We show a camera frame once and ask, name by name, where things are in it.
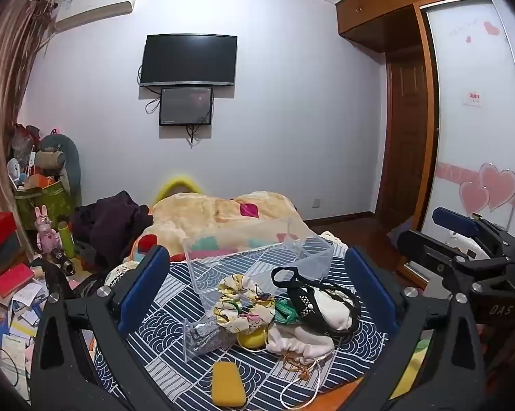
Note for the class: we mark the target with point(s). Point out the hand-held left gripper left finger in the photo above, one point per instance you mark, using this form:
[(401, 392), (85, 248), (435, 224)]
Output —
[(144, 284)]

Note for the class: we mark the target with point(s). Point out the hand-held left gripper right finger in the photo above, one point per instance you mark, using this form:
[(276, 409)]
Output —
[(373, 291)]

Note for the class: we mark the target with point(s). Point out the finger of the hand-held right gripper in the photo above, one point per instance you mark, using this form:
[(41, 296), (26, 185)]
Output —
[(452, 220), (424, 252)]

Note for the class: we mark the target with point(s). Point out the white soft cloth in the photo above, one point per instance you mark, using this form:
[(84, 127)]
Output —
[(334, 310)]

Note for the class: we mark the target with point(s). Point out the clear plastic storage bin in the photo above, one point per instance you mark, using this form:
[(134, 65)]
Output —
[(223, 261)]

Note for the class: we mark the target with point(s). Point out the floral fabric scrunchie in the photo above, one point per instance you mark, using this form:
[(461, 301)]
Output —
[(236, 304)]

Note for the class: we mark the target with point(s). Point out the white lace doily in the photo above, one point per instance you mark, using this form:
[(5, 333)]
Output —
[(118, 274)]

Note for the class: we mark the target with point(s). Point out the dark purple clothing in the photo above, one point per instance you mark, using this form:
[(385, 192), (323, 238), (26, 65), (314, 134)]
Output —
[(107, 227)]

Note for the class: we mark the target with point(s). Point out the white heart-print sliding door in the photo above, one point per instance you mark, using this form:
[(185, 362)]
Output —
[(467, 145)]

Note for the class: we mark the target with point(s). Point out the clear bag of small parts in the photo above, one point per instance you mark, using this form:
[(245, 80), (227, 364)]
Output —
[(206, 338)]

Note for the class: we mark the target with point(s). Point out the black flashlight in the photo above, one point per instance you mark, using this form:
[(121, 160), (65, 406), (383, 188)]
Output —
[(63, 262)]

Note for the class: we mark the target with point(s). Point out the green bottle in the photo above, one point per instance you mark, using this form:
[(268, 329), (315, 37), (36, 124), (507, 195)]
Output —
[(66, 239)]

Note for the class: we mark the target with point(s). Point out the beige patterned blanket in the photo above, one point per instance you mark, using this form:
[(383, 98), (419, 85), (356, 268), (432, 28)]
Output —
[(206, 216)]

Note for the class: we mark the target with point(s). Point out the wooden door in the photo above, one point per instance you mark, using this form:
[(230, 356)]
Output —
[(405, 137)]

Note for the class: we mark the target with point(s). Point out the yellow cushion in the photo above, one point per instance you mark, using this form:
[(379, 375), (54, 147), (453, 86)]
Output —
[(176, 184)]

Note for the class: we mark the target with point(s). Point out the pink bunny toy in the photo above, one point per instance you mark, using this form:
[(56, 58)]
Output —
[(44, 231)]

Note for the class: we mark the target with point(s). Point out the white paper sign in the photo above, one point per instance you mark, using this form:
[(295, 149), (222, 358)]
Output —
[(472, 98)]

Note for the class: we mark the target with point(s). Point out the green cardboard box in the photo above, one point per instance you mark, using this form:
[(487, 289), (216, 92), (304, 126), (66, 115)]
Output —
[(47, 205)]

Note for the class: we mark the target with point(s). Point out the pile of papers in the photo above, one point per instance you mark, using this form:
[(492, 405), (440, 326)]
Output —
[(19, 321)]

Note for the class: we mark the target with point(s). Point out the yellow rectangular sponge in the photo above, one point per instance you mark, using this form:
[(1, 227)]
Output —
[(228, 384)]

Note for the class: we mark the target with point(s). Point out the red book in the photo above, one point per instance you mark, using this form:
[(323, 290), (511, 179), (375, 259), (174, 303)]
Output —
[(13, 280)]

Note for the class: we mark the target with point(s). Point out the grey plush cushion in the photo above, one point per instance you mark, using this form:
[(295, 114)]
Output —
[(71, 162)]

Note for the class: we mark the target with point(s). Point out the brown striped curtain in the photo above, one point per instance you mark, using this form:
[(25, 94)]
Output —
[(6, 94)]

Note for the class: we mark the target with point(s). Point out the white air conditioner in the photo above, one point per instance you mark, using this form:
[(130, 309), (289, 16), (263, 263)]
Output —
[(92, 6)]

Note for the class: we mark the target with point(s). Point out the wall socket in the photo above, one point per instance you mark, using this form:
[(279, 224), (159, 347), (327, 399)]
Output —
[(314, 202)]

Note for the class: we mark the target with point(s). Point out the small black wall monitor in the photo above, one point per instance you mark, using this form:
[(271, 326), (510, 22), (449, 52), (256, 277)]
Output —
[(185, 106)]

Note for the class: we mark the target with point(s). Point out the black wall television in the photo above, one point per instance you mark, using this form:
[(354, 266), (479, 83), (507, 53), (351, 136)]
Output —
[(189, 60)]

